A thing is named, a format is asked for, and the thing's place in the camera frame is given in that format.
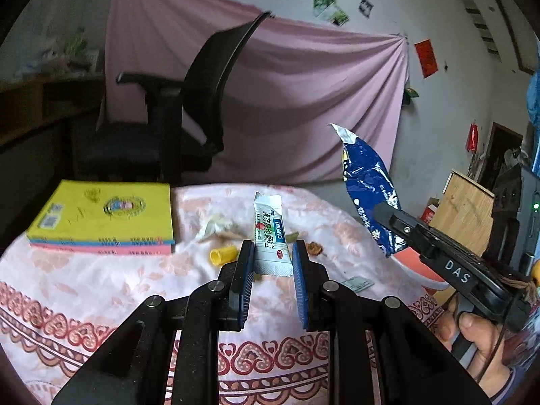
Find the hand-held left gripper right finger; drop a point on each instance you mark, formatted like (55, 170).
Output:
(300, 280)

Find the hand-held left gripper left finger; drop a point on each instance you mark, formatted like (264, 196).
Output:
(247, 280)

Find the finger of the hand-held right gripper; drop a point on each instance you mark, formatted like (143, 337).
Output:
(392, 217)

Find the orange basin with white rim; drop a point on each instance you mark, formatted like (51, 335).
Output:
(415, 272)

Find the blue snack wrapper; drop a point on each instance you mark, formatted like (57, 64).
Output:
(369, 181)

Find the white sachet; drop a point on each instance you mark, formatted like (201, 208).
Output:
(270, 236)

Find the white paper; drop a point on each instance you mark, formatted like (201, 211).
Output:
(217, 228)

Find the person's right forearm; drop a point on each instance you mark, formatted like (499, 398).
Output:
(508, 390)

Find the person's right hand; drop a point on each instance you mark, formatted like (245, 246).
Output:
(479, 339)

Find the yellow plastic cap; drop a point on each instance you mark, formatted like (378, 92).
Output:
(222, 255)

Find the brown nut shell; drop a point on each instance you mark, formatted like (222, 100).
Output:
(315, 248)

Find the red cardboard box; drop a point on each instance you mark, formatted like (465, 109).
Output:
(430, 214)

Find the green wrapper scrap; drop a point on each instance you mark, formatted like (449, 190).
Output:
(292, 237)

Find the wooden cabinet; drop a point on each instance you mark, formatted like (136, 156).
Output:
(464, 215)

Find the small green white card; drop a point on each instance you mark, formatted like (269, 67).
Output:
(357, 284)

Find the red hanging bag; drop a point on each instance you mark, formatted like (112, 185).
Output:
(472, 137)

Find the green hat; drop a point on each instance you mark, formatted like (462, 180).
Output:
(410, 95)

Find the floral tablecloth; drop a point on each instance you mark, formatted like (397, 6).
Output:
(105, 287)

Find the pink book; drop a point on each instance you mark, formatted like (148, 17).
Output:
(105, 249)

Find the yellow book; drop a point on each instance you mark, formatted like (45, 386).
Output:
(109, 211)

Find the pink hanging cloth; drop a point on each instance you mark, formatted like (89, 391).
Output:
(295, 93)

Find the black office chair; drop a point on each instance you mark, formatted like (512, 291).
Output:
(177, 126)

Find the light blue hanging cloth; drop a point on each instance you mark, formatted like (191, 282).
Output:
(533, 97)

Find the green flower photo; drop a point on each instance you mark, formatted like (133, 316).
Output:
(325, 4)
(339, 17)

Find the small dark photo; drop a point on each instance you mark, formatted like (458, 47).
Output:
(366, 7)

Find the wooden desk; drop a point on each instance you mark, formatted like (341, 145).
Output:
(38, 105)

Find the red wall paper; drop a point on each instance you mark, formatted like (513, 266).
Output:
(425, 58)

